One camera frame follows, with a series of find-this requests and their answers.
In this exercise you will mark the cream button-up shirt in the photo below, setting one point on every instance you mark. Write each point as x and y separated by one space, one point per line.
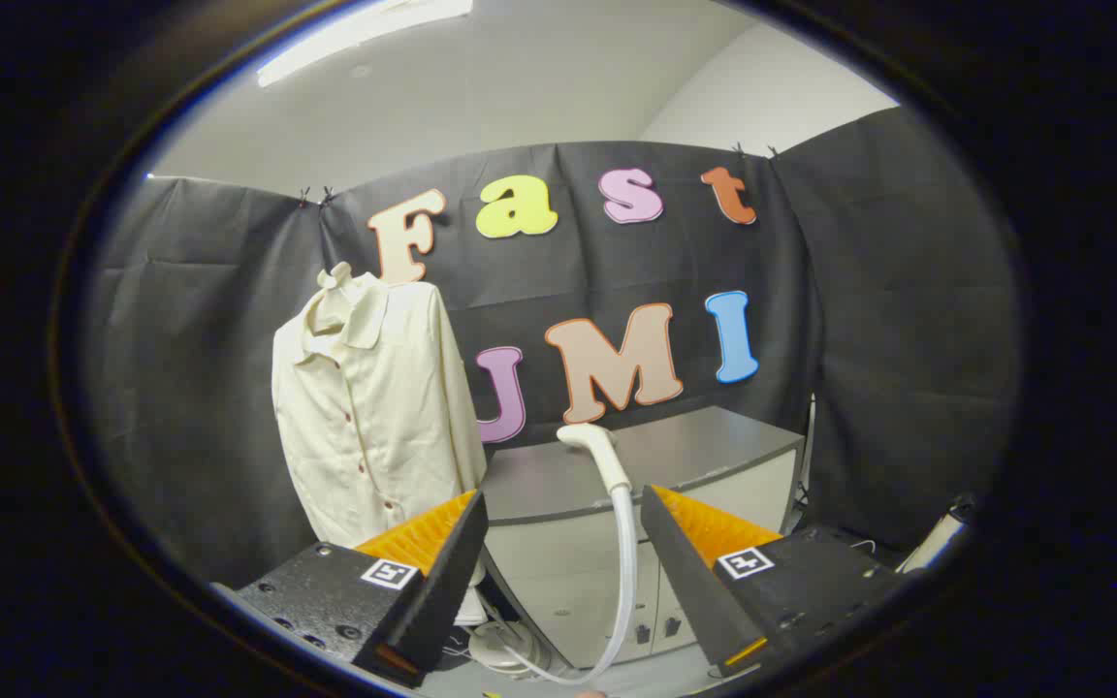
384 407

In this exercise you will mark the white cylindrical device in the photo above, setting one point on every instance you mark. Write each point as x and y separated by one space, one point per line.
941 535

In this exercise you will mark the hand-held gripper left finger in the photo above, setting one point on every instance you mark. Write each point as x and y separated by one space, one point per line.
442 591

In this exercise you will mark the white garment steamer base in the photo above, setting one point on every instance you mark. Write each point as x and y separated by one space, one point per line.
500 648

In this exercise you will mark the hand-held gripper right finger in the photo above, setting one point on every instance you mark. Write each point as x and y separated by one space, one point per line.
689 582

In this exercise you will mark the white cabinet with grey top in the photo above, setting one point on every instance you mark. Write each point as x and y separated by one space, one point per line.
694 456

